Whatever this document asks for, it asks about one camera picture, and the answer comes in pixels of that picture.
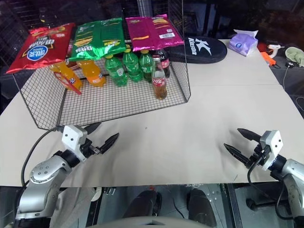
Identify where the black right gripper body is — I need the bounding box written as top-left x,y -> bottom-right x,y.
248,142 -> 270,168

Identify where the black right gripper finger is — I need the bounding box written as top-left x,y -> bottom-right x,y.
237,128 -> 262,143
224,143 -> 252,165

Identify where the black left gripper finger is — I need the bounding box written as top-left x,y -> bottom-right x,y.
98,133 -> 120,155
84,122 -> 102,133

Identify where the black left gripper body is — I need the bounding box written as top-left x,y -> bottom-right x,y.
79,138 -> 101,158

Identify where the orange soda plastic bottle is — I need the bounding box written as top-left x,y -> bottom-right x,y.
49,62 -> 83,91
77,59 -> 107,88

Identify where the green soda plastic bottle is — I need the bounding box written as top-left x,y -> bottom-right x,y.
139,49 -> 156,83
122,47 -> 143,83
104,54 -> 128,86

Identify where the glass cola bottle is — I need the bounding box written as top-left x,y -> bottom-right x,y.
151,57 -> 168,100

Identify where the dark cola plastic bottle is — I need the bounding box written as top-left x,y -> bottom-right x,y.
152,48 -> 171,78

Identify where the black caster wheel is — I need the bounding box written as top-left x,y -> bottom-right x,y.
246,198 -> 262,210

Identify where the orange plastic tool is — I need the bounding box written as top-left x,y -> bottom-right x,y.
261,51 -> 276,66

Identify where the green chip bag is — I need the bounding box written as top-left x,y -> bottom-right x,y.
68,18 -> 128,63

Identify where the white glue gun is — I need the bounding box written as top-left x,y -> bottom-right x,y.
266,44 -> 285,57

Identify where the pale green cloth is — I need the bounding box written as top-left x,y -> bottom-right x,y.
285,47 -> 304,68

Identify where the purple tissue pack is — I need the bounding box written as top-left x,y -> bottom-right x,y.
229,29 -> 259,57

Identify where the red chip bag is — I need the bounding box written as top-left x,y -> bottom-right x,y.
6,23 -> 76,74

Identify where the black racket bag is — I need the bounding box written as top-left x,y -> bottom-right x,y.
171,37 -> 228,64

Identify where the magenta chip bag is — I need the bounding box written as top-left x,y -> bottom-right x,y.
125,13 -> 185,52

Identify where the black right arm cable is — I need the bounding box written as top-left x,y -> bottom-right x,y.
247,155 -> 295,219

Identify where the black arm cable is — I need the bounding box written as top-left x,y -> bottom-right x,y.
247,155 -> 295,219
20,125 -> 65,188

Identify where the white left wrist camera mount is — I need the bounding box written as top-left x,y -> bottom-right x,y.
61,125 -> 88,162

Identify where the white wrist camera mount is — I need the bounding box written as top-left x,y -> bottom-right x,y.
61,125 -> 88,162
259,130 -> 284,171

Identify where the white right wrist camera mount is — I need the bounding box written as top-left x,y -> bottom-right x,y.
259,130 -> 284,171

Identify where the black wire mesh rack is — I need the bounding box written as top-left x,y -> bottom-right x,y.
13,46 -> 192,130

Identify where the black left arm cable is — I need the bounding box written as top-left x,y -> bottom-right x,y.
20,125 -> 65,188

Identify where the thin white cable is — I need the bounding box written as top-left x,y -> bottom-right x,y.
282,62 -> 295,91

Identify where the black wire grid panel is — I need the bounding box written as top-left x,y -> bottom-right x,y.
167,0 -> 185,38

